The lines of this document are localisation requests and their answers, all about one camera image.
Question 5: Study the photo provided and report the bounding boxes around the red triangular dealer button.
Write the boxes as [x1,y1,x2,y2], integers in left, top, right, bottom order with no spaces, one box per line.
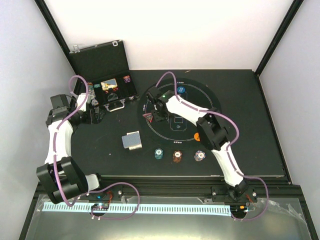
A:
[142,112,153,123]

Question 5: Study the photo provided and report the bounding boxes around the blue small blind button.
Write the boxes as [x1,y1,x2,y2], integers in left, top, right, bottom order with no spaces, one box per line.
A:
[176,86,186,95]

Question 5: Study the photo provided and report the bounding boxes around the orange big blind button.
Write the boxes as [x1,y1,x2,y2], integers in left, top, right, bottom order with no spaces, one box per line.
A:
[193,132,200,142]

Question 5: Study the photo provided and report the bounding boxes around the green poker chip stack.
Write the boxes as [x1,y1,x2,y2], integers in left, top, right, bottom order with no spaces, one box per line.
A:
[154,148,164,160]

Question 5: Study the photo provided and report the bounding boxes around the orange poker chip stack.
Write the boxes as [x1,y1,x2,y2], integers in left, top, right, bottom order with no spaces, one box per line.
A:
[172,150,182,163]

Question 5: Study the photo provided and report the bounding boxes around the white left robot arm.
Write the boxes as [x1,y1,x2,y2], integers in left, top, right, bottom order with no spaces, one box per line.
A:
[36,93,108,204]

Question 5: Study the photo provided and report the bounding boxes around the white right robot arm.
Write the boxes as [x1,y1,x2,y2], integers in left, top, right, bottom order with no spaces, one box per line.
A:
[146,86,248,202]

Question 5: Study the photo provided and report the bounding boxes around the chip row in case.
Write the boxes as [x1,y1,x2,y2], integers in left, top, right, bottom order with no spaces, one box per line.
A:
[87,82,99,107]

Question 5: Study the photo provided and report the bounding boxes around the card box in case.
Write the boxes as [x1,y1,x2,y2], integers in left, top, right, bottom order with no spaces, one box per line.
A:
[100,78,118,91]

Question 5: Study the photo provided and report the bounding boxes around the purple chips in case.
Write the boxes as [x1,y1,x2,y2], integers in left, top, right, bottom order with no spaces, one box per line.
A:
[123,75,132,83]

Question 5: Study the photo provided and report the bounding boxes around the round black poker mat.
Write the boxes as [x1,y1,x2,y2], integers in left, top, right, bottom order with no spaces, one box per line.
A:
[137,77,222,151]

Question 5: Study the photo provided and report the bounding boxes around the blue backed card deck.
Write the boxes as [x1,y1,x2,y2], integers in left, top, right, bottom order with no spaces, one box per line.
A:
[121,131,142,151]

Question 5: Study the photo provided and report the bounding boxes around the black aluminium poker case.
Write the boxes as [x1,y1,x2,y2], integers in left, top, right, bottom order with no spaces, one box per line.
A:
[69,40,139,112]

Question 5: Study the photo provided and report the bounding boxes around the blue white poker chip stack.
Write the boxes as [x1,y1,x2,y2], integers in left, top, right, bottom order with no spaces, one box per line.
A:
[194,150,206,162]

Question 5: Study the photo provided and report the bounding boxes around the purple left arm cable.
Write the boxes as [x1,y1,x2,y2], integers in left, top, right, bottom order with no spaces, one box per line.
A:
[54,74,140,221]

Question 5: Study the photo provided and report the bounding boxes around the white slotted cable duct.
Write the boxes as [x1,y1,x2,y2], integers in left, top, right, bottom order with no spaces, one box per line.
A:
[42,202,231,217]

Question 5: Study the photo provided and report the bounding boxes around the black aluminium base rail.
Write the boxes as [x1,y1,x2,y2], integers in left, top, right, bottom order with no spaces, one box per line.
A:
[77,174,258,203]

